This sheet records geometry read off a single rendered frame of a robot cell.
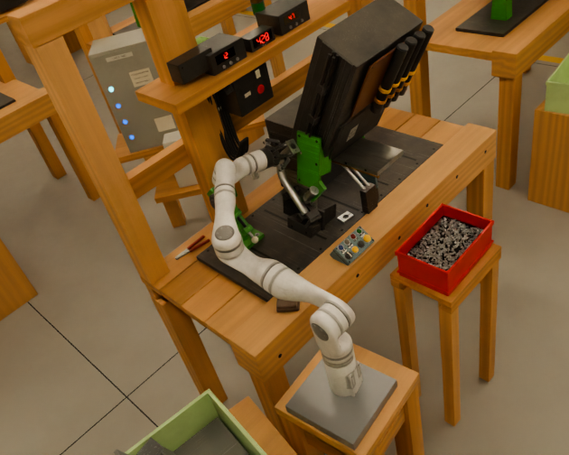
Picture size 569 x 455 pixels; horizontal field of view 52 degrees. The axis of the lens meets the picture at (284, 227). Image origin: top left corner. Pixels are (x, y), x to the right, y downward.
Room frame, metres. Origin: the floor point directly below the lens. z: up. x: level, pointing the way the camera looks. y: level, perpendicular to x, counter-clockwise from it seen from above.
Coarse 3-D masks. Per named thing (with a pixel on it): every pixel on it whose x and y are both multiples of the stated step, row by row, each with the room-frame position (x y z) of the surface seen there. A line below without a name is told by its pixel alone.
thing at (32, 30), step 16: (48, 0) 1.81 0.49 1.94; (64, 0) 1.79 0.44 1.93; (80, 0) 1.82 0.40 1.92; (96, 0) 1.84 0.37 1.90; (112, 0) 1.87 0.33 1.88; (128, 0) 1.90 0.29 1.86; (16, 16) 1.73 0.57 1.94; (32, 16) 1.73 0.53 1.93; (48, 16) 1.75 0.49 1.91; (64, 16) 1.78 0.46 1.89; (80, 16) 1.81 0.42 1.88; (96, 16) 1.83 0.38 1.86; (16, 32) 1.77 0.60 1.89; (32, 32) 1.71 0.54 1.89; (48, 32) 1.74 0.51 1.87; (64, 32) 1.77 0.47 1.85
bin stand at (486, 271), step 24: (480, 264) 1.45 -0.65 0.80; (408, 288) 1.49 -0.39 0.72; (456, 288) 1.37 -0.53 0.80; (480, 288) 1.52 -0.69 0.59; (408, 312) 1.49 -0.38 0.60; (456, 312) 1.34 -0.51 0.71; (480, 312) 1.52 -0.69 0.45; (408, 336) 1.48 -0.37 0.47; (456, 336) 1.33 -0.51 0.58; (480, 336) 1.52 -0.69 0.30; (408, 360) 1.49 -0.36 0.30; (456, 360) 1.33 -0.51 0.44; (480, 360) 1.51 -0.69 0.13; (456, 384) 1.33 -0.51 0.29; (456, 408) 1.33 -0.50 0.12
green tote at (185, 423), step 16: (208, 400) 1.08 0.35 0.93; (176, 416) 1.03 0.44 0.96; (192, 416) 1.05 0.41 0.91; (208, 416) 1.07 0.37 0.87; (224, 416) 1.02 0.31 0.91; (160, 432) 1.00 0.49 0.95; (176, 432) 1.02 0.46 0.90; (192, 432) 1.04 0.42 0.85; (240, 432) 0.94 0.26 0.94; (176, 448) 1.01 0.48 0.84; (256, 448) 0.87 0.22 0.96
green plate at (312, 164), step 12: (300, 132) 1.87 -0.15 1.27; (300, 144) 1.87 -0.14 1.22; (312, 144) 1.82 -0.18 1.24; (300, 156) 1.86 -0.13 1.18; (312, 156) 1.81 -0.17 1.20; (300, 168) 1.85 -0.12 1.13; (312, 168) 1.80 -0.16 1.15; (324, 168) 1.81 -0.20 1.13; (300, 180) 1.84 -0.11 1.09; (312, 180) 1.79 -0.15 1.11
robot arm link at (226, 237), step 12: (216, 192) 1.58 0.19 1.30; (228, 192) 1.56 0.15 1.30; (216, 204) 1.53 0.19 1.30; (228, 204) 1.51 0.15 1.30; (216, 216) 1.46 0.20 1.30; (228, 216) 1.45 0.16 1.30; (216, 228) 1.40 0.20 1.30; (228, 228) 1.39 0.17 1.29; (216, 240) 1.36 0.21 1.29; (228, 240) 1.35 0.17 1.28; (240, 240) 1.37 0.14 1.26; (228, 252) 1.34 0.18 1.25
